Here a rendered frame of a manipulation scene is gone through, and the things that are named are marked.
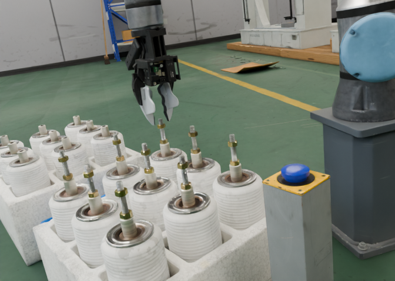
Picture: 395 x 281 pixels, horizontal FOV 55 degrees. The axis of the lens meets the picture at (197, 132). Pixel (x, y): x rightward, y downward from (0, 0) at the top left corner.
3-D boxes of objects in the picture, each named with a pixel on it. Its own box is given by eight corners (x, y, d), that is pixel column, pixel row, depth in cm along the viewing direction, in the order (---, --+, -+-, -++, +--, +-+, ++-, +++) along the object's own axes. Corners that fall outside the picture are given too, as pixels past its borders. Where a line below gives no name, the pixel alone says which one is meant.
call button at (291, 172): (293, 173, 58) (292, 160, 57) (315, 179, 55) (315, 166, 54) (275, 183, 56) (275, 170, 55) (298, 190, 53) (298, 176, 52)
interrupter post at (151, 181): (160, 186, 75) (158, 170, 74) (152, 191, 73) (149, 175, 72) (152, 183, 76) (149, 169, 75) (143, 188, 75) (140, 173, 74)
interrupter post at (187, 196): (198, 203, 66) (196, 186, 65) (190, 209, 64) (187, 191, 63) (188, 200, 67) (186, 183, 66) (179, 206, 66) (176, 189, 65)
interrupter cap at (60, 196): (57, 207, 72) (57, 204, 72) (49, 194, 78) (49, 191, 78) (96, 193, 76) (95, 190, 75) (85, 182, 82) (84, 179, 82)
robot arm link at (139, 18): (120, 10, 81) (154, 6, 84) (124, 33, 82) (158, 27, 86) (133, 7, 74) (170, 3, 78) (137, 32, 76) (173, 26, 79)
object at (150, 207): (198, 257, 81) (186, 180, 75) (168, 284, 74) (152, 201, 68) (165, 245, 87) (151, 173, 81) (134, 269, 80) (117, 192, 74)
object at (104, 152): (124, 180, 126) (113, 129, 120) (139, 188, 118) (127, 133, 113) (97, 191, 120) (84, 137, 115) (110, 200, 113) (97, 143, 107)
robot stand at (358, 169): (374, 203, 104) (374, 97, 95) (431, 238, 87) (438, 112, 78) (314, 220, 100) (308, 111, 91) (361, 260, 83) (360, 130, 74)
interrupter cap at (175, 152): (186, 157, 88) (186, 154, 88) (154, 164, 86) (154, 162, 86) (177, 147, 95) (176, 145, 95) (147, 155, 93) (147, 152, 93)
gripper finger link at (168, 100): (177, 124, 85) (165, 86, 82) (165, 120, 90) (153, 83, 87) (188, 119, 86) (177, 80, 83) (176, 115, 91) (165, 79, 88)
